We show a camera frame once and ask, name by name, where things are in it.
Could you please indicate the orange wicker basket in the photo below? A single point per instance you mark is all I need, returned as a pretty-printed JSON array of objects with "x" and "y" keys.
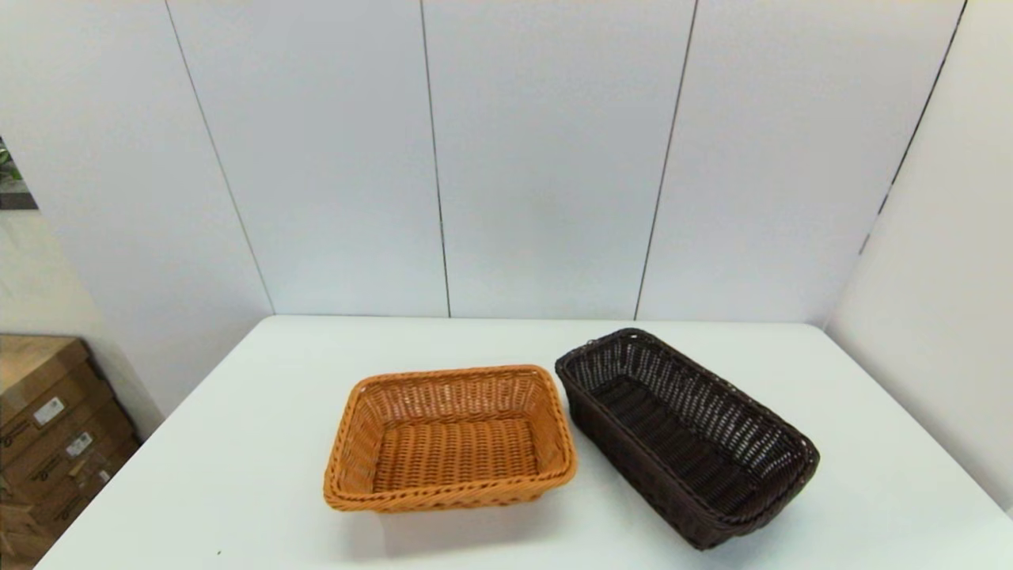
[{"x": 451, "y": 451}]

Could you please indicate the dark brown wicker basket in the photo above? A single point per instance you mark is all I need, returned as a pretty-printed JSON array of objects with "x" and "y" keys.
[{"x": 688, "y": 443}]

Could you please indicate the dark framed plant picture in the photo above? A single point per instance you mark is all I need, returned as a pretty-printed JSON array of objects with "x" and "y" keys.
[{"x": 12, "y": 186}]

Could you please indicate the brown cardboard box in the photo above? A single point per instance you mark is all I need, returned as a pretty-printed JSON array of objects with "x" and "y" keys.
[
  {"x": 95, "y": 431},
  {"x": 39, "y": 372},
  {"x": 87, "y": 487},
  {"x": 20, "y": 542}
]

